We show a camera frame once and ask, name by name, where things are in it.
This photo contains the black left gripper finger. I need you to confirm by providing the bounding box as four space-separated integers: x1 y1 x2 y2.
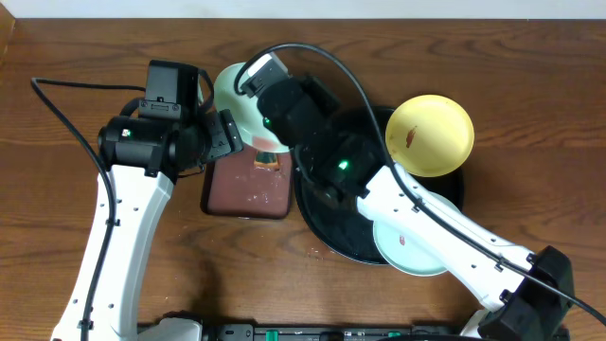
220 109 243 153
204 111 234 163

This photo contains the light green plate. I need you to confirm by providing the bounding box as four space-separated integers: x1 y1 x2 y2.
373 222 447 277
214 63 290 153

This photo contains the green and yellow sponge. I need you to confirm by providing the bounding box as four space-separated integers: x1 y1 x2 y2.
254 151 280 171

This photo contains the yellow plate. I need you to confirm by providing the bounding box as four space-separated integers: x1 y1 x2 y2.
384 95 475 177

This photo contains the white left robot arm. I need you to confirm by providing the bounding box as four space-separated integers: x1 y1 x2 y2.
51 110 243 340

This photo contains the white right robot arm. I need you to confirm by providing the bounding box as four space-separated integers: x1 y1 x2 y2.
239 75 575 340

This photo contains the black rectangular water tray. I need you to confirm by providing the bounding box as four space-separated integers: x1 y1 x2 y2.
200 146 293 220

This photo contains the round black tray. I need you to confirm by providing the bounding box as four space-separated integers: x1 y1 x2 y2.
294 106 465 265

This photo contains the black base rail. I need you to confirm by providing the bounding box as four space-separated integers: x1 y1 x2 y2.
202 323 461 341

